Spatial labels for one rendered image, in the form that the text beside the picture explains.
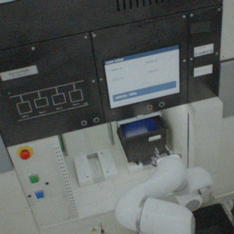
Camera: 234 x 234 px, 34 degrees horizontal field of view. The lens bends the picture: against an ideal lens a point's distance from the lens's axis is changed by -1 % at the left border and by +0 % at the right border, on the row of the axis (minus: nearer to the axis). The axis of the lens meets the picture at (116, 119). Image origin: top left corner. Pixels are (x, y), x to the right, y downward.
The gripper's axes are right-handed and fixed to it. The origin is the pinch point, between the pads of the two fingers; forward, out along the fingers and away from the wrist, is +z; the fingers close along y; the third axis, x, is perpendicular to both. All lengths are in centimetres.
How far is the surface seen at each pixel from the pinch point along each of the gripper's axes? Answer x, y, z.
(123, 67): 44.9, -12.4, 2.3
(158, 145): -17.7, 6.1, 22.6
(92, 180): -29.2, -30.9, 22.8
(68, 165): -32, -41, 41
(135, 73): 41.1, -8.1, 2.1
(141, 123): -9.2, 0.9, 32.8
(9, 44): 63, -49, 4
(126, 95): 32.5, -12.4, 2.3
